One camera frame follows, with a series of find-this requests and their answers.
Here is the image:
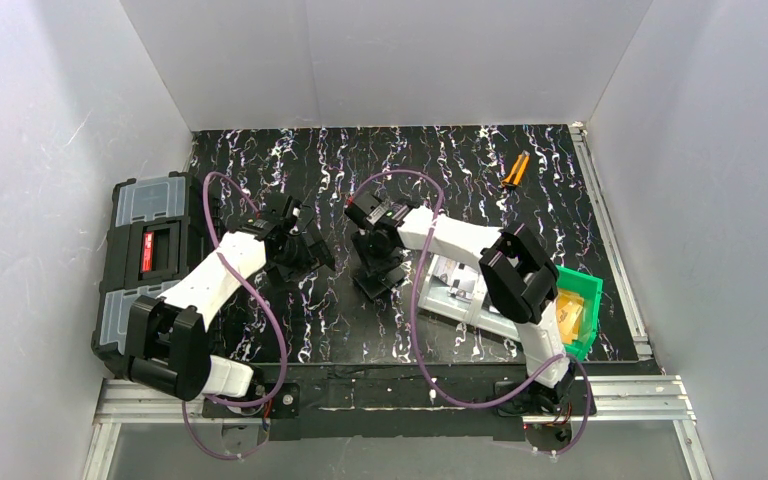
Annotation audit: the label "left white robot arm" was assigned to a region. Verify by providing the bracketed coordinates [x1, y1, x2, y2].
[124, 193, 335, 401]

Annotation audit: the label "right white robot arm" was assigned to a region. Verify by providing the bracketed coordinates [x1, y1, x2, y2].
[344, 193, 570, 388]

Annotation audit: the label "white cards in left bin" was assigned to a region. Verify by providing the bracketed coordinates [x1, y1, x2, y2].
[433, 258, 479, 302]

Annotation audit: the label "gold cards in green bin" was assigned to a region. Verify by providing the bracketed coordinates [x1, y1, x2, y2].
[556, 290, 584, 345]

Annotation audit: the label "grey bin left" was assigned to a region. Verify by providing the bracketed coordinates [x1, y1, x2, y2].
[419, 255, 497, 325]

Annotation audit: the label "grey bin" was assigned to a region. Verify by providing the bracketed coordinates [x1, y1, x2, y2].
[464, 291, 521, 343]
[419, 255, 497, 325]

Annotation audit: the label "grey bin middle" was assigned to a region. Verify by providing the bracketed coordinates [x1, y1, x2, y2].
[464, 291, 521, 343]

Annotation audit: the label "black tool box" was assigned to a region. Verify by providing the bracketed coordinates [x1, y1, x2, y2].
[90, 172, 213, 399]

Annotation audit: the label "orange black utility knife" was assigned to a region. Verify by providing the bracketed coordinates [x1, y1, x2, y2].
[501, 151, 530, 190]

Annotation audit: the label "green bin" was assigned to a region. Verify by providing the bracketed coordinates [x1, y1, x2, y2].
[557, 266, 603, 360]

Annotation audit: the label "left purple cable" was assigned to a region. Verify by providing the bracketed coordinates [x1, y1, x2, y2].
[181, 172, 291, 462]

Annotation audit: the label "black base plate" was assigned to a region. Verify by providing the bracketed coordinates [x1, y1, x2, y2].
[201, 362, 597, 442]

